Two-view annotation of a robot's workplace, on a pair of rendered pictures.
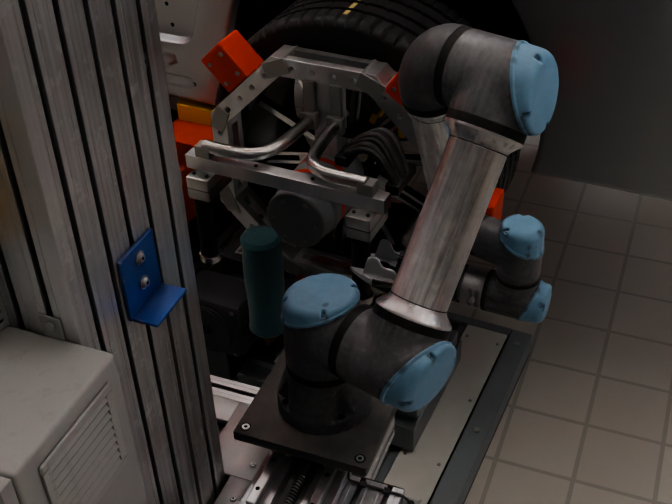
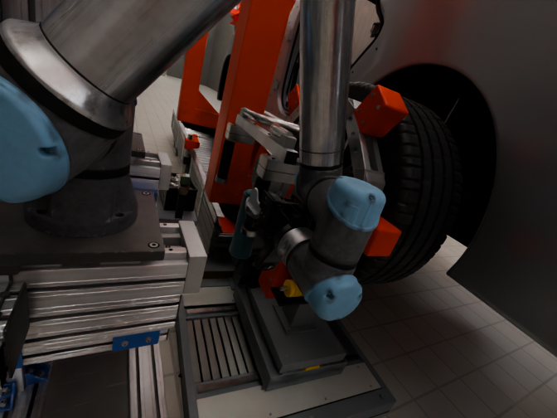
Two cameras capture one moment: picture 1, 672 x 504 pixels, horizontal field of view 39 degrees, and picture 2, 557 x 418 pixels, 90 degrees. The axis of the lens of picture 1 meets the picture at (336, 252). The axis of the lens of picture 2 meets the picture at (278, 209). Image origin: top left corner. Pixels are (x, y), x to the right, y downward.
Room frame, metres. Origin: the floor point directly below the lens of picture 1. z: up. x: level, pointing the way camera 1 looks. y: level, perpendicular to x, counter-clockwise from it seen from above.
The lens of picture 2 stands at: (0.94, -0.44, 1.09)
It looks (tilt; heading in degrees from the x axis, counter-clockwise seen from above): 22 degrees down; 34
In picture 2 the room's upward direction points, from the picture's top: 18 degrees clockwise
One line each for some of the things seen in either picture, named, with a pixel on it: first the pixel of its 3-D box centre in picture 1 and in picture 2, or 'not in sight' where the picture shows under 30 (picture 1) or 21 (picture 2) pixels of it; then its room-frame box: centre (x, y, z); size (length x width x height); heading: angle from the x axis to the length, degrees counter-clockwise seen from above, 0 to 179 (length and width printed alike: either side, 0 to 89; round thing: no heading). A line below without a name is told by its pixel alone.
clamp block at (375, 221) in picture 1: (367, 216); (278, 168); (1.45, -0.06, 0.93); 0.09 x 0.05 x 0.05; 154
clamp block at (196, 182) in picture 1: (209, 178); (240, 133); (1.60, 0.24, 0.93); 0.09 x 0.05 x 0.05; 154
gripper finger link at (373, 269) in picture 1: (372, 268); (254, 200); (1.38, -0.07, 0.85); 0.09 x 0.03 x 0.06; 73
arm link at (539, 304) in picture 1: (516, 295); (322, 277); (1.29, -0.32, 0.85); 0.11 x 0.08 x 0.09; 64
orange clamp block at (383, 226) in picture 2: (476, 208); (371, 233); (1.58, -0.28, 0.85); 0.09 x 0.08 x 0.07; 64
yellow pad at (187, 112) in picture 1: (212, 104); not in sight; (2.32, 0.32, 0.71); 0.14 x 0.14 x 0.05; 64
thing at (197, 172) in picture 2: not in sight; (191, 162); (2.45, 1.66, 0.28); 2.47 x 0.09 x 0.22; 64
